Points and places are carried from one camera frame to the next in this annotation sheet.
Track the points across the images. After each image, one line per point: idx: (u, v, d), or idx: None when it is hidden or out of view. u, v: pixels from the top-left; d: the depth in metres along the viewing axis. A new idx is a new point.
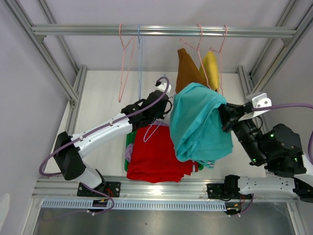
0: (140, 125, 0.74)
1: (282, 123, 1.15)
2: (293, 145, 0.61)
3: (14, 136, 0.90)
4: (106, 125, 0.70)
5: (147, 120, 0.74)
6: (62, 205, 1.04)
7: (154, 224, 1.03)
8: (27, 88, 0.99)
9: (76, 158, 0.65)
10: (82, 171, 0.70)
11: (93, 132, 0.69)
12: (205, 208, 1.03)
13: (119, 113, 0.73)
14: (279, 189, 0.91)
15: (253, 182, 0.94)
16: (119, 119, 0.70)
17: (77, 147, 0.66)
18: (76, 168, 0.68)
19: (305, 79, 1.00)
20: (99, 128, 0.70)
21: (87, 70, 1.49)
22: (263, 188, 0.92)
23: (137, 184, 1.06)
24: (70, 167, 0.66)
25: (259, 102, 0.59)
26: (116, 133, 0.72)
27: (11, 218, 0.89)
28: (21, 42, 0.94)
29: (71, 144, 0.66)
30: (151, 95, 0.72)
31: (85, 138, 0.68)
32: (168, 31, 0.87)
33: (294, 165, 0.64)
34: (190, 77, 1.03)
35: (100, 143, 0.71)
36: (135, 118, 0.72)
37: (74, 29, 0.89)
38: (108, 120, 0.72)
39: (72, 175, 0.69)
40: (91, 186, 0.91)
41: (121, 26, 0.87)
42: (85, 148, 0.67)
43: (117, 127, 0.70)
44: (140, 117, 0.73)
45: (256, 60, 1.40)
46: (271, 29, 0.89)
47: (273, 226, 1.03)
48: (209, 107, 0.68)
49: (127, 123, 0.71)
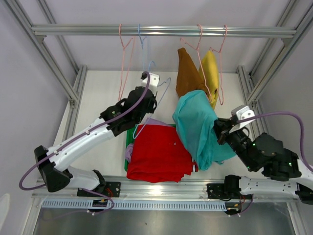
0: (123, 128, 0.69)
1: (282, 123, 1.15)
2: (277, 151, 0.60)
3: (14, 137, 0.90)
4: (82, 134, 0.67)
5: (130, 123, 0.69)
6: (62, 205, 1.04)
7: (154, 224, 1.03)
8: (27, 88, 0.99)
9: (52, 173, 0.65)
10: (67, 181, 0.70)
11: (68, 145, 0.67)
12: (205, 208, 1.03)
13: (97, 119, 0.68)
14: (282, 190, 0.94)
15: (255, 183, 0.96)
16: (95, 127, 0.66)
17: (52, 162, 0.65)
18: (59, 180, 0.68)
19: (305, 79, 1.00)
20: (75, 138, 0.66)
21: (87, 70, 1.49)
22: (265, 189, 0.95)
23: (137, 184, 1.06)
24: (51, 181, 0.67)
25: (243, 114, 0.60)
26: (95, 141, 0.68)
27: (11, 219, 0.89)
28: (21, 42, 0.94)
29: (47, 159, 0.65)
30: (129, 96, 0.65)
31: (61, 152, 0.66)
32: (168, 31, 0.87)
33: (288, 169, 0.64)
34: (190, 78, 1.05)
35: (79, 154, 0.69)
36: (115, 123, 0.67)
37: (74, 29, 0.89)
38: (85, 129, 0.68)
39: (56, 186, 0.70)
40: (90, 188, 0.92)
41: (121, 26, 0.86)
42: (61, 162, 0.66)
43: (94, 135, 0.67)
44: (121, 120, 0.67)
45: (256, 60, 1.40)
46: (271, 29, 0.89)
47: (273, 226, 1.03)
48: (206, 127, 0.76)
49: (105, 129, 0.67)
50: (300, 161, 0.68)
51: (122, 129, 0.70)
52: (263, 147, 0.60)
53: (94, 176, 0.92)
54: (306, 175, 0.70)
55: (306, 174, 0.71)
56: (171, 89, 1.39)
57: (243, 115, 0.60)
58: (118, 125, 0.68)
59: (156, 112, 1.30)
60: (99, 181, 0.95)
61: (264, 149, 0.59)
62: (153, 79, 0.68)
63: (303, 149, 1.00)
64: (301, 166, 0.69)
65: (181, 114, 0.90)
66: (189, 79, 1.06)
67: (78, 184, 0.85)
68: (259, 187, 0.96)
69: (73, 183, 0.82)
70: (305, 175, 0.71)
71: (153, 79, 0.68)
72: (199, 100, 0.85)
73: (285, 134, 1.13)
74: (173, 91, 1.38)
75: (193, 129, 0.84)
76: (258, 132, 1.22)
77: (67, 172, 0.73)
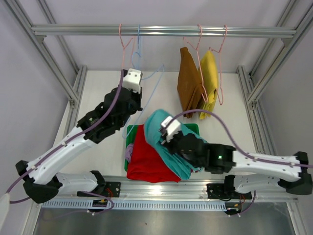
0: (103, 134, 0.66)
1: (282, 123, 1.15)
2: (193, 147, 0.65)
3: (14, 137, 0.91)
4: (59, 147, 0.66)
5: (111, 128, 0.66)
6: (62, 205, 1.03)
7: (154, 224, 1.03)
8: (27, 88, 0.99)
9: (33, 187, 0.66)
10: (55, 191, 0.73)
11: (46, 159, 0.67)
12: (205, 208, 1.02)
13: (75, 129, 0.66)
14: (267, 183, 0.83)
15: (246, 180, 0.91)
16: (71, 138, 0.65)
17: (31, 177, 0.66)
18: (46, 192, 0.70)
19: (305, 79, 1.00)
20: (53, 152, 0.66)
21: (87, 70, 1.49)
22: (254, 185, 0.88)
23: (137, 184, 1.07)
24: (36, 194, 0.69)
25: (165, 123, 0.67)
26: (74, 153, 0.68)
27: (11, 219, 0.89)
28: (21, 42, 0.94)
29: (26, 174, 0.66)
30: (105, 100, 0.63)
31: (40, 166, 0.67)
32: (168, 31, 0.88)
33: (220, 163, 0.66)
34: (190, 79, 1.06)
35: (59, 167, 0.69)
36: (92, 130, 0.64)
37: (74, 29, 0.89)
38: (62, 140, 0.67)
39: (45, 196, 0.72)
40: (89, 190, 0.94)
41: (121, 26, 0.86)
42: (41, 176, 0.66)
43: (72, 146, 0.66)
44: (100, 126, 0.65)
45: (257, 60, 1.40)
46: (271, 30, 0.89)
47: (273, 226, 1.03)
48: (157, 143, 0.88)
49: (83, 139, 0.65)
50: (234, 152, 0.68)
51: (102, 136, 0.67)
52: (182, 146, 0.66)
53: (91, 178, 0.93)
54: (244, 164, 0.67)
55: (245, 162, 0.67)
56: (171, 89, 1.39)
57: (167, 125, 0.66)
58: (97, 132, 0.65)
59: (155, 112, 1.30)
60: (97, 183, 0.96)
61: (183, 148, 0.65)
62: (134, 76, 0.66)
63: (303, 150, 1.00)
64: (237, 155, 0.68)
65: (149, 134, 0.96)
66: (189, 79, 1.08)
67: (76, 187, 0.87)
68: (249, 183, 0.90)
69: (69, 187, 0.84)
70: (243, 164, 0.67)
71: (134, 75, 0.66)
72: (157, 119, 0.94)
73: (285, 134, 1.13)
74: (173, 91, 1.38)
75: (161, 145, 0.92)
76: (258, 131, 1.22)
77: (55, 183, 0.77)
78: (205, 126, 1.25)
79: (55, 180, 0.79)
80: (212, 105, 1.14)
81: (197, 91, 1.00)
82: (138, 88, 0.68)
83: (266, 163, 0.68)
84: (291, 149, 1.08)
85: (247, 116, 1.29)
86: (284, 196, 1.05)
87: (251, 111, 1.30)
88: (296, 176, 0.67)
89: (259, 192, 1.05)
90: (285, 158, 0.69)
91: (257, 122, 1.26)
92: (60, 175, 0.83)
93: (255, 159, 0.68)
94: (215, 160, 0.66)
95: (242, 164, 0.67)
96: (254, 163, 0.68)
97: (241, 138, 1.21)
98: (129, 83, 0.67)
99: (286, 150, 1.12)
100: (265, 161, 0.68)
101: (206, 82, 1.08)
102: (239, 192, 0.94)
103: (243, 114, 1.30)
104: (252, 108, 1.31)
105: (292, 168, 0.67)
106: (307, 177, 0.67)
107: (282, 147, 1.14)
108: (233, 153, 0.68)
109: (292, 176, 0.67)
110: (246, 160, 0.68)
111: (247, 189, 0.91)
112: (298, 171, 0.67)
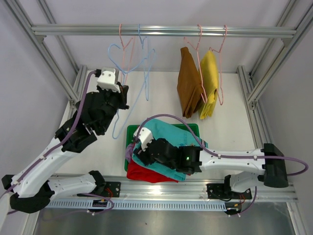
0: (81, 144, 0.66)
1: (282, 123, 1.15)
2: (162, 151, 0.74)
3: (14, 137, 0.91)
4: (39, 161, 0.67)
5: (88, 136, 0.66)
6: (61, 205, 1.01)
7: (154, 224, 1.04)
8: (27, 88, 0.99)
9: (19, 201, 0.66)
10: (45, 201, 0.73)
11: (28, 173, 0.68)
12: (205, 208, 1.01)
13: (53, 141, 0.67)
14: (252, 179, 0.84)
15: (237, 178, 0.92)
16: (50, 151, 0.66)
17: (15, 193, 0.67)
18: (36, 202, 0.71)
19: (305, 79, 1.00)
20: (33, 165, 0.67)
21: (87, 70, 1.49)
22: (242, 183, 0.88)
23: (137, 184, 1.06)
24: (25, 206, 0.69)
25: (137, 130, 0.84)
26: (55, 165, 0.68)
27: (11, 219, 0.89)
28: (21, 42, 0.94)
29: (11, 189, 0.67)
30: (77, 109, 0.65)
31: (22, 181, 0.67)
32: (168, 31, 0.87)
33: (190, 164, 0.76)
34: (190, 79, 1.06)
35: (43, 179, 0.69)
36: (69, 141, 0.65)
37: (74, 29, 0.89)
38: (40, 154, 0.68)
39: (35, 206, 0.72)
40: (88, 191, 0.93)
41: (121, 26, 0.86)
42: (25, 191, 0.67)
43: (51, 159, 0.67)
44: (78, 135, 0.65)
45: (257, 60, 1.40)
46: (271, 29, 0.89)
47: (272, 226, 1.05)
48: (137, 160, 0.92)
49: (61, 152, 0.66)
50: (201, 152, 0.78)
51: (82, 145, 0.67)
52: (152, 151, 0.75)
53: (88, 180, 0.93)
54: (210, 162, 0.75)
55: (210, 160, 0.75)
56: (171, 89, 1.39)
57: (139, 133, 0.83)
58: (75, 142, 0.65)
59: (155, 112, 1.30)
60: (96, 183, 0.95)
61: (152, 152, 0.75)
62: (108, 76, 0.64)
63: (302, 150, 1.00)
64: (204, 156, 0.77)
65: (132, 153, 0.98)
66: (189, 79, 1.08)
67: (73, 190, 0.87)
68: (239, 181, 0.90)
69: (66, 191, 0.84)
70: (210, 163, 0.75)
71: (108, 76, 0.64)
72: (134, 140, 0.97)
73: (284, 134, 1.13)
74: (173, 91, 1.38)
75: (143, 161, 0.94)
76: (258, 131, 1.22)
77: (46, 192, 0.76)
78: (205, 126, 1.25)
79: (47, 189, 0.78)
80: (212, 105, 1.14)
81: (197, 91, 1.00)
82: (116, 88, 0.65)
83: (230, 159, 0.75)
84: (291, 149, 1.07)
85: (247, 116, 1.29)
86: (284, 196, 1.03)
87: (251, 111, 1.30)
88: (260, 168, 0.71)
89: (259, 192, 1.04)
90: (250, 152, 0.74)
91: (257, 122, 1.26)
92: (53, 182, 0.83)
93: (218, 155, 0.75)
94: (185, 161, 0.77)
95: (208, 162, 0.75)
96: (219, 161, 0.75)
97: (241, 138, 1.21)
98: (104, 84, 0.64)
99: (286, 150, 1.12)
100: (228, 156, 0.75)
101: (206, 82, 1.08)
102: (235, 190, 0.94)
103: (243, 113, 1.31)
104: (252, 108, 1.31)
105: (256, 161, 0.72)
106: (271, 168, 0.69)
107: (282, 146, 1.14)
108: (200, 153, 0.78)
109: (257, 169, 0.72)
110: (212, 158, 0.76)
111: (241, 187, 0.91)
112: (262, 163, 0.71)
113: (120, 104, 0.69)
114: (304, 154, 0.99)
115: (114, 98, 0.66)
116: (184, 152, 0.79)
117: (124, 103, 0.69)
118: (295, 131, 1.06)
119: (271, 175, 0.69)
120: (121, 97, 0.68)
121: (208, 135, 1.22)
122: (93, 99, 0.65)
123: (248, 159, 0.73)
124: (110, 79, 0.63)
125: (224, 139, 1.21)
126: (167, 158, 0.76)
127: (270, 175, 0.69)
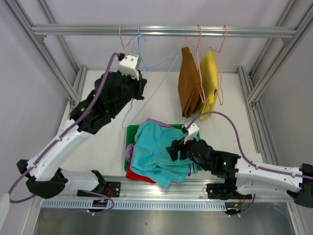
0: (98, 124, 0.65)
1: (283, 123, 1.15)
2: (203, 152, 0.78)
3: (14, 137, 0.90)
4: (55, 142, 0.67)
5: (106, 116, 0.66)
6: (62, 205, 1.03)
7: (154, 224, 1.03)
8: (27, 88, 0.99)
9: (37, 185, 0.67)
10: (60, 185, 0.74)
11: (44, 156, 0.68)
12: (205, 208, 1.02)
13: (67, 122, 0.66)
14: (274, 189, 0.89)
15: (251, 182, 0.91)
16: (65, 132, 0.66)
17: (32, 176, 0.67)
18: (53, 188, 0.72)
19: (306, 79, 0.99)
20: (49, 148, 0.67)
21: (87, 70, 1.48)
22: (259, 189, 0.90)
23: (137, 184, 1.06)
24: (42, 190, 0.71)
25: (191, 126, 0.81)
26: (71, 146, 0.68)
27: (11, 218, 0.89)
28: (21, 42, 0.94)
29: (27, 173, 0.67)
30: (95, 87, 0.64)
31: (38, 164, 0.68)
32: (168, 31, 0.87)
33: (226, 168, 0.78)
34: (191, 79, 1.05)
35: (59, 162, 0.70)
36: (85, 121, 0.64)
37: (73, 29, 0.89)
38: (55, 135, 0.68)
39: (51, 192, 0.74)
40: (89, 189, 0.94)
41: (121, 26, 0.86)
42: (42, 174, 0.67)
43: (66, 140, 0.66)
44: (94, 115, 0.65)
45: (256, 60, 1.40)
46: (271, 29, 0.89)
47: (272, 226, 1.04)
48: (140, 169, 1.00)
49: (77, 132, 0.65)
50: (239, 160, 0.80)
51: (98, 126, 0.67)
52: (194, 150, 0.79)
53: (93, 177, 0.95)
54: (247, 171, 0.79)
55: (247, 169, 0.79)
56: (171, 89, 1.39)
57: (189, 126, 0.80)
58: (91, 122, 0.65)
59: (155, 112, 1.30)
60: (98, 181, 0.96)
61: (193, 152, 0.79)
62: (130, 60, 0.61)
63: (303, 150, 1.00)
64: (241, 163, 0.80)
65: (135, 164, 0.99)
66: (189, 79, 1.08)
67: (76, 186, 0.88)
68: (255, 185, 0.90)
69: (71, 185, 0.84)
70: (246, 171, 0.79)
71: (130, 60, 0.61)
72: (136, 152, 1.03)
73: (284, 134, 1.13)
74: (173, 91, 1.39)
75: (145, 169, 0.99)
76: (258, 131, 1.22)
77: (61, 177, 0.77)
78: (205, 126, 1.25)
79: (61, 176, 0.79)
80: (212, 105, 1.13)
81: (196, 90, 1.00)
82: (135, 74, 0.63)
83: (267, 172, 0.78)
84: (291, 149, 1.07)
85: (247, 115, 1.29)
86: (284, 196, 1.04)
87: (251, 111, 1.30)
88: (297, 186, 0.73)
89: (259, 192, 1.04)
90: (289, 169, 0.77)
91: (257, 122, 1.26)
92: (65, 171, 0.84)
93: (257, 167, 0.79)
94: (221, 166, 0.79)
95: (245, 171, 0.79)
96: (255, 172, 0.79)
97: (241, 138, 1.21)
98: (124, 68, 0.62)
99: (286, 150, 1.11)
100: (267, 169, 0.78)
101: (206, 82, 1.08)
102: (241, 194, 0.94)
103: (243, 113, 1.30)
104: (251, 108, 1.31)
105: (293, 178, 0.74)
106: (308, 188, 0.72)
107: (282, 146, 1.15)
108: (237, 162, 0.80)
109: (293, 185, 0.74)
110: (249, 167, 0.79)
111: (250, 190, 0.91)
112: (300, 181, 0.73)
113: (137, 93, 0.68)
114: (304, 154, 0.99)
115: (133, 84, 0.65)
116: (221, 156, 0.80)
117: (141, 93, 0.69)
118: (295, 131, 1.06)
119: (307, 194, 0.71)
120: (138, 86, 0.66)
121: (209, 134, 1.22)
122: (113, 79, 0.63)
123: (285, 175, 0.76)
124: (131, 63, 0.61)
125: (224, 140, 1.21)
126: (206, 159, 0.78)
127: (306, 194, 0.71)
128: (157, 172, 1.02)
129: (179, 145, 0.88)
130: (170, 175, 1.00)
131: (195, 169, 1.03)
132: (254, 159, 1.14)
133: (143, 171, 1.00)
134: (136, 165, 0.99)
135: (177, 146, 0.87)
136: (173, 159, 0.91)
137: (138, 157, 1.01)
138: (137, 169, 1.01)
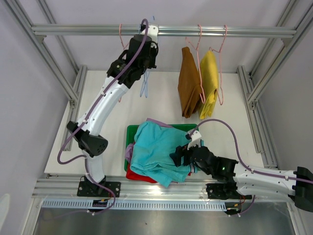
0: (133, 77, 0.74)
1: (283, 123, 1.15)
2: (205, 157, 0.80)
3: (13, 137, 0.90)
4: (100, 98, 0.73)
5: (138, 71, 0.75)
6: (62, 205, 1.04)
7: (154, 224, 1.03)
8: (27, 88, 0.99)
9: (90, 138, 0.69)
10: (106, 143, 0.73)
11: (92, 111, 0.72)
12: (206, 208, 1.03)
13: (107, 79, 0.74)
14: (276, 192, 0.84)
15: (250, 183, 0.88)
16: (109, 86, 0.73)
17: (85, 130, 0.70)
18: (99, 143, 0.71)
19: (305, 79, 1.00)
20: (96, 103, 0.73)
21: (87, 70, 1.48)
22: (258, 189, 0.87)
23: (136, 184, 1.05)
24: (92, 144, 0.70)
25: (193, 134, 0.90)
26: (113, 100, 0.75)
27: (11, 218, 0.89)
28: (20, 42, 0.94)
29: (80, 129, 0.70)
30: (130, 45, 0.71)
31: (89, 119, 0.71)
32: (170, 32, 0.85)
33: (226, 173, 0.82)
34: (191, 79, 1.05)
35: (105, 116, 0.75)
36: (123, 75, 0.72)
37: (73, 29, 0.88)
38: (100, 91, 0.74)
39: (98, 150, 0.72)
40: (97, 181, 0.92)
41: (121, 26, 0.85)
42: (93, 127, 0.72)
43: (110, 94, 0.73)
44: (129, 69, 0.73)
45: (256, 61, 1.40)
46: (271, 29, 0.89)
47: (272, 226, 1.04)
48: (141, 169, 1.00)
49: (118, 85, 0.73)
50: (237, 165, 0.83)
51: (133, 80, 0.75)
52: (195, 155, 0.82)
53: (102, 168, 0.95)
54: (243, 175, 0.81)
55: (243, 173, 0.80)
56: (171, 89, 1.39)
57: (191, 133, 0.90)
58: (128, 76, 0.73)
59: (155, 111, 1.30)
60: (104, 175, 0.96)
61: (196, 157, 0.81)
62: (153, 28, 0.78)
63: (303, 150, 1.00)
64: (239, 168, 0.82)
65: (136, 165, 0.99)
66: (189, 78, 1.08)
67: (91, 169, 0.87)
68: (256, 187, 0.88)
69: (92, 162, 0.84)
70: (242, 175, 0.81)
71: (153, 28, 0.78)
72: (137, 152, 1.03)
73: (284, 134, 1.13)
74: (173, 91, 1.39)
75: (145, 169, 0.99)
76: (258, 131, 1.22)
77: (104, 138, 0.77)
78: (204, 127, 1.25)
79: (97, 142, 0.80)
80: (212, 105, 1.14)
81: (196, 90, 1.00)
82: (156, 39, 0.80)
83: (262, 175, 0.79)
84: (292, 149, 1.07)
85: (247, 115, 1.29)
86: None
87: (251, 111, 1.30)
88: (291, 188, 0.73)
89: None
90: (283, 172, 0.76)
91: (257, 121, 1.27)
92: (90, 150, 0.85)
93: (252, 171, 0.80)
94: (220, 171, 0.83)
95: (241, 175, 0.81)
96: (251, 175, 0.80)
97: (241, 138, 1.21)
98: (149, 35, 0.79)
99: (286, 150, 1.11)
100: (261, 173, 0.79)
101: (206, 82, 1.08)
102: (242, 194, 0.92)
103: (243, 113, 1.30)
104: (251, 108, 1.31)
105: (287, 181, 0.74)
106: (302, 190, 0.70)
107: (282, 146, 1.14)
108: (235, 167, 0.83)
109: (287, 188, 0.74)
110: (246, 171, 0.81)
111: (251, 191, 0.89)
112: (293, 184, 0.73)
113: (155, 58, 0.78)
114: (305, 153, 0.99)
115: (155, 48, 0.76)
116: (222, 162, 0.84)
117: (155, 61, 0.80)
118: (294, 130, 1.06)
119: (301, 197, 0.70)
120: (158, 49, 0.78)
121: (210, 134, 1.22)
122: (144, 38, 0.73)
123: (279, 178, 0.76)
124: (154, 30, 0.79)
125: (224, 139, 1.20)
126: (207, 164, 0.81)
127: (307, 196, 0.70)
128: (157, 171, 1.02)
129: (183, 151, 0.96)
130: (171, 174, 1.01)
131: (194, 169, 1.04)
132: (254, 159, 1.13)
133: (144, 171, 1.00)
134: (136, 164, 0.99)
135: (181, 152, 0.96)
136: (177, 164, 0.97)
137: (138, 157, 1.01)
138: (137, 169, 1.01)
